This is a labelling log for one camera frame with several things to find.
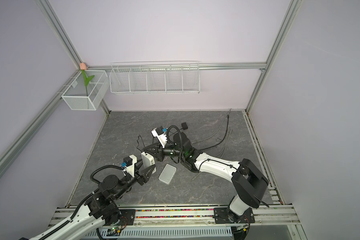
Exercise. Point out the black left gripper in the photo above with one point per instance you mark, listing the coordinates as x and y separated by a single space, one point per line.
140 178

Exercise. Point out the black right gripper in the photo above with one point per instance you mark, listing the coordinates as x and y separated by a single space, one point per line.
159 154

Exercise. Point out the white network switch box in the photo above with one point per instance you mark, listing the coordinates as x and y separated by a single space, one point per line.
148 160

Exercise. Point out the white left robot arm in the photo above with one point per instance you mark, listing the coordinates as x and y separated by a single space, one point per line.
99 208

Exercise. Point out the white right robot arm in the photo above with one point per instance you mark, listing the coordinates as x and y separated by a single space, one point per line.
249 181

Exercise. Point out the black power adapter small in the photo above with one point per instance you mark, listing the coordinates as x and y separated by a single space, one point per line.
184 126

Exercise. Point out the white mesh basket small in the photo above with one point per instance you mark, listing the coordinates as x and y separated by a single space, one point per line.
75 95

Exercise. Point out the artificial pink tulip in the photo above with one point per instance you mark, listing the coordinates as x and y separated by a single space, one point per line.
87 79

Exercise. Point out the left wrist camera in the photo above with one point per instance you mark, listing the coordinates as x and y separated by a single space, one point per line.
129 163

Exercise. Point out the white wire basket long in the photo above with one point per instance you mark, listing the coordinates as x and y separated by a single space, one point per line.
155 77

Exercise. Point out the front aluminium rail base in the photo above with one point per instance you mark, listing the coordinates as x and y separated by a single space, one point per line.
156 222

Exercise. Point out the aluminium frame rail right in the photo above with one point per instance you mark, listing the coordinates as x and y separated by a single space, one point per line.
264 163

